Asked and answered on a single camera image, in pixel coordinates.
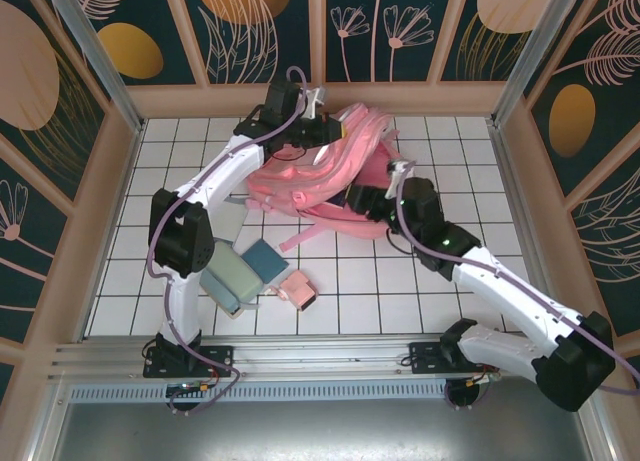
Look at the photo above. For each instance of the pink backpack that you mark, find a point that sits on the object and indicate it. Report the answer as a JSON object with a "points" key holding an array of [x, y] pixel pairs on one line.
{"points": [[320, 181]]}

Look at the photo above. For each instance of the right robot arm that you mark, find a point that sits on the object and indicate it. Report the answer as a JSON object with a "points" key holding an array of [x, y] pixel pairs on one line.
{"points": [[515, 291]]}

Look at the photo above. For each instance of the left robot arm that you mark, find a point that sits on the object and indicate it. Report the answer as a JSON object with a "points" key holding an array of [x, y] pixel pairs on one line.
{"points": [[180, 231]]}

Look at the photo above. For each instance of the teal square notebook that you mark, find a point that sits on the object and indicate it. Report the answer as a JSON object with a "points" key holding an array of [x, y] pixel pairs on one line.
{"points": [[265, 261]]}

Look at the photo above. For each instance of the pink pencil sharpener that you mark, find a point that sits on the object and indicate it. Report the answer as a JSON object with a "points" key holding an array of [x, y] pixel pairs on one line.
{"points": [[297, 291]]}

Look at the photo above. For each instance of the pale green pencil case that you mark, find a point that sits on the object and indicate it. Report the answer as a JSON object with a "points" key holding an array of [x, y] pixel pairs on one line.
{"points": [[235, 271]]}

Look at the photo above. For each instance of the blue pencil case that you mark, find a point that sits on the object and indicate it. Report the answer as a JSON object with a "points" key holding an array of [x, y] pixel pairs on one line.
{"points": [[220, 296]]}

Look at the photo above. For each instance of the grey metal sheet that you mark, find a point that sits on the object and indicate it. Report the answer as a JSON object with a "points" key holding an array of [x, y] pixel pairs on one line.
{"points": [[320, 433]]}

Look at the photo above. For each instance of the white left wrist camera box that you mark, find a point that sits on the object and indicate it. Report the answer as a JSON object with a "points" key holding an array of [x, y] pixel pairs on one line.
{"points": [[315, 101]]}

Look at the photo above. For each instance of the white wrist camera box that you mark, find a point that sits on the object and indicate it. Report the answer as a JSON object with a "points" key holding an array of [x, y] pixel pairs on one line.
{"points": [[396, 173], [315, 101]]}

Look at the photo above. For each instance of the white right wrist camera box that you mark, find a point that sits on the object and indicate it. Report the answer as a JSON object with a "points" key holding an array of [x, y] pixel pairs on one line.
{"points": [[396, 173]]}

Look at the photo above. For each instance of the aluminium side rail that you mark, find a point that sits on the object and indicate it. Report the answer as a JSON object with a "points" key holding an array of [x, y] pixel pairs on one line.
{"points": [[530, 221]]}

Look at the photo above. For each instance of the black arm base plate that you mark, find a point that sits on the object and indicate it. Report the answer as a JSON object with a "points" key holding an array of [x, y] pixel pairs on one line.
{"points": [[430, 358], [215, 358]]}

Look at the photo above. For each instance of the aluminium front rail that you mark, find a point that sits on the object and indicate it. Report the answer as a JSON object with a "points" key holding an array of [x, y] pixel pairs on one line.
{"points": [[320, 353]]}

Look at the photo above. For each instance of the aluminium corner post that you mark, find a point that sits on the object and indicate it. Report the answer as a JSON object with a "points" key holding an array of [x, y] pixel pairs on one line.
{"points": [[95, 56], [535, 51]]}

